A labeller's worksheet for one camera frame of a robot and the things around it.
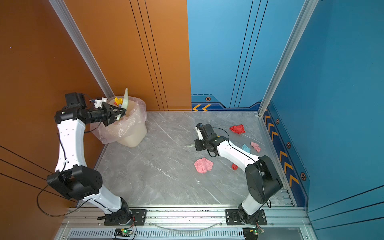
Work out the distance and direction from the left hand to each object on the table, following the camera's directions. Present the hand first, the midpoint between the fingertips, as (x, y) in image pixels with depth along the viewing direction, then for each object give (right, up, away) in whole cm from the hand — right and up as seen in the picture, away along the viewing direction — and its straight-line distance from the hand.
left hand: (125, 109), depth 73 cm
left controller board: (0, -59, -2) cm, 59 cm away
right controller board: (+61, -59, -3) cm, 85 cm away
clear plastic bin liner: (0, -3, +10) cm, 11 cm away
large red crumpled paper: (+66, -11, +35) cm, 75 cm away
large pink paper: (+39, -32, +16) cm, 53 cm away
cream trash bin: (-4, -16, +19) cm, 25 cm away
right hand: (+35, -19, +16) cm, 43 cm away
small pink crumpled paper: (+75, -22, +26) cm, 83 cm away
